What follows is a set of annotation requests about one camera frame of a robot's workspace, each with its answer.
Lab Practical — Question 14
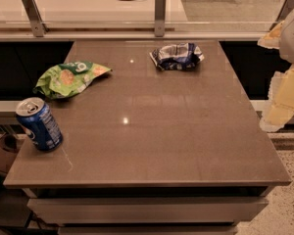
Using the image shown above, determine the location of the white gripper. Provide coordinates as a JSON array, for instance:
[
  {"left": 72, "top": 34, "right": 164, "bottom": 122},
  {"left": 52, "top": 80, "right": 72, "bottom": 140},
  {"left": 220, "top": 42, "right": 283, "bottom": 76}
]
[{"left": 258, "top": 9, "right": 294, "bottom": 132}]

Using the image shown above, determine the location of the blue chip bag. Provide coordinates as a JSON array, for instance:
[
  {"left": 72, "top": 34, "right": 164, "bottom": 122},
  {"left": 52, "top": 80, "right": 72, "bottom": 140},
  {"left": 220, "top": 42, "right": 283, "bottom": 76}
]
[{"left": 150, "top": 43, "right": 205, "bottom": 71}]

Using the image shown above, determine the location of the green chip bag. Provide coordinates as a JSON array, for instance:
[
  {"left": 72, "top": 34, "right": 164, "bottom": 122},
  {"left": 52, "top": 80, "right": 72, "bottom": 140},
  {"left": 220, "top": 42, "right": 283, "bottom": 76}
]
[{"left": 33, "top": 61, "right": 111, "bottom": 99}]

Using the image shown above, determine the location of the blue pepsi can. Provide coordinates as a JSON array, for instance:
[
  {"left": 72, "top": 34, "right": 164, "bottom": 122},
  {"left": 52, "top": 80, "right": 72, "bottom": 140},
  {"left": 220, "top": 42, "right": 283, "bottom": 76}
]
[{"left": 16, "top": 97, "right": 63, "bottom": 152}]

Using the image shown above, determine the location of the upper cabinet drawer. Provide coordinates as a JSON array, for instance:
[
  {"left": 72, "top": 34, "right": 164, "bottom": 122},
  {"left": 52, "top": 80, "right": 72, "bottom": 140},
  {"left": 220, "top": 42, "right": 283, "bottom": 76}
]
[{"left": 27, "top": 197, "right": 268, "bottom": 224}]

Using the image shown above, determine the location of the cabinet drawer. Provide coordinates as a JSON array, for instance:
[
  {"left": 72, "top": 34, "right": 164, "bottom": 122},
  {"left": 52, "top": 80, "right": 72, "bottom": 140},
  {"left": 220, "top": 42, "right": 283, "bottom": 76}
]
[
  {"left": 27, "top": 197, "right": 268, "bottom": 224},
  {"left": 58, "top": 226, "right": 237, "bottom": 235}
]

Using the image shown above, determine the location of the lower cabinet drawer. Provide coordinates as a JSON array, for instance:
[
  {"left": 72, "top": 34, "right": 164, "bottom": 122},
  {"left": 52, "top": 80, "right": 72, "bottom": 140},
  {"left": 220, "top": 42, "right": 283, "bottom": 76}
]
[{"left": 58, "top": 226, "right": 237, "bottom": 235}]

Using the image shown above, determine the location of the right metal glass bracket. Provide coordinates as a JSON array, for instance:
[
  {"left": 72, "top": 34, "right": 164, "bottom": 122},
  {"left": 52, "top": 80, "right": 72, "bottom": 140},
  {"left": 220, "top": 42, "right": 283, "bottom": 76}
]
[{"left": 270, "top": 0, "right": 294, "bottom": 29}]

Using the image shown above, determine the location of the metal glass bracket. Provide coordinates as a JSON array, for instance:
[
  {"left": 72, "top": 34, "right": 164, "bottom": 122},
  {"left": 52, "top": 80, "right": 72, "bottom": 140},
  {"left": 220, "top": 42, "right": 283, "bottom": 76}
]
[
  {"left": 270, "top": 0, "right": 294, "bottom": 29},
  {"left": 154, "top": 0, "right": 166, "bottom": 37},
  {"left": 22, "top": 0, "right": 47, "bottom": 37}
]

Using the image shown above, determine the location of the middle metal glass bracket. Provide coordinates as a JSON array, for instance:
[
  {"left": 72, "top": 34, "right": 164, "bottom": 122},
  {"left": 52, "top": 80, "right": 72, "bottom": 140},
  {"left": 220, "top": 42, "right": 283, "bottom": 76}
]
[{"left": 154, "top": 0, "right": 166, "bottom": 37}]

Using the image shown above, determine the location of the left metal glass bracket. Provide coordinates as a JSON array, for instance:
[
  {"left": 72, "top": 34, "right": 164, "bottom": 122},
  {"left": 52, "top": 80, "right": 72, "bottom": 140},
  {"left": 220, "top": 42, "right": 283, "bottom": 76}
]
[{"left": 22, "top": 0, "right": 47, "bottom": 37}]

